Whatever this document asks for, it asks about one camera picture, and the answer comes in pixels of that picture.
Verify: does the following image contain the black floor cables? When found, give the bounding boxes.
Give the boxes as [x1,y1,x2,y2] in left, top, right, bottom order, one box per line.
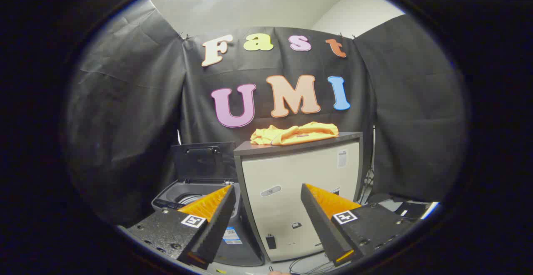
[289,253,334,275]

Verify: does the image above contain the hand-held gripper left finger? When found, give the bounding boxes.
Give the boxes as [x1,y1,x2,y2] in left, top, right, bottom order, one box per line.
[125,185,237,270]

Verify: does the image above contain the grey washing machine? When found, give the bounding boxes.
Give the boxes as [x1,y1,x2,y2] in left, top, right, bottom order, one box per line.
[152,178,265,267]

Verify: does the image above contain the flat black box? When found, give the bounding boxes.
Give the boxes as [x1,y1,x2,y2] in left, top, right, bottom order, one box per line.
[394,201,430,220]

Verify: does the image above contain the black backdrop cloth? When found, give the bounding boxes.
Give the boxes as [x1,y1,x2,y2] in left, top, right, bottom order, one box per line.
[66,0,468,226]

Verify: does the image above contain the yellow orange shirt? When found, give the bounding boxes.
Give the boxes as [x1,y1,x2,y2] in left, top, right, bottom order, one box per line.
[250,121,339,146]

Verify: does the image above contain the white cabinet with grey top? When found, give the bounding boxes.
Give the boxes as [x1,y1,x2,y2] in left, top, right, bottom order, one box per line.
[234,132,364,263]

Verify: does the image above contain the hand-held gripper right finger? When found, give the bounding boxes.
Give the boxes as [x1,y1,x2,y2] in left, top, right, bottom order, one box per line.
[301,183,417,267]

